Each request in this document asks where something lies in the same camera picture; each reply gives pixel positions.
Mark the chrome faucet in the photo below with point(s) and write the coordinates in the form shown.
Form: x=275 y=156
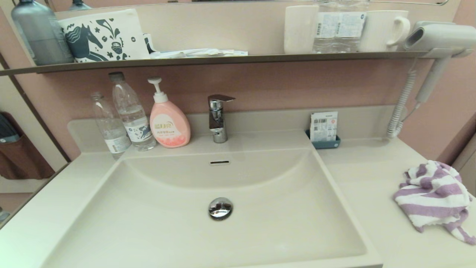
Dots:
x=217 y=123

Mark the purple white striped towel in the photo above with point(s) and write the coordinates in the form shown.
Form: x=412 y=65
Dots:
x=431 y=197

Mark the beige sink basin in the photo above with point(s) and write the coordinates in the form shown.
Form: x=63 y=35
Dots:
x=148 y=223

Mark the pink soap pump bottle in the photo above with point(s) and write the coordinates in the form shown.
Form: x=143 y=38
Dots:
x=169 y=126

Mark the chrome drain stopper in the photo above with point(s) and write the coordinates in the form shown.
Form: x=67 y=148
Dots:
x=220 y=208

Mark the blue plastic tray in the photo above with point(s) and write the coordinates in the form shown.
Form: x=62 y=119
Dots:
x=327 y=144

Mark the flat white plastic packets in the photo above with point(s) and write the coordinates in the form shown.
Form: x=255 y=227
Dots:
x=197 y=53

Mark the tall clear water bottle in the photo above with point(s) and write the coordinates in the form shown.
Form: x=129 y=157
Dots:
x=134 y=119

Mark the small clear water bottle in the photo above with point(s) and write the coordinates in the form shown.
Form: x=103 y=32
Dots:
x=111 y=134

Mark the horse print white pouch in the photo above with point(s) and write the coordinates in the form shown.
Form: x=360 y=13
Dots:
x=100 y=35

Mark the large grey plastic bottle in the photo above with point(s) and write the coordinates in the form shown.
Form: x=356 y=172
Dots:
x=41 y=33

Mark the white hair dryer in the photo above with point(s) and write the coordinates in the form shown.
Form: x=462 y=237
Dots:
x=442 y=37

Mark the brown wall shelf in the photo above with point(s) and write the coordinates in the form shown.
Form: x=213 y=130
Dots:
x=223 y=59

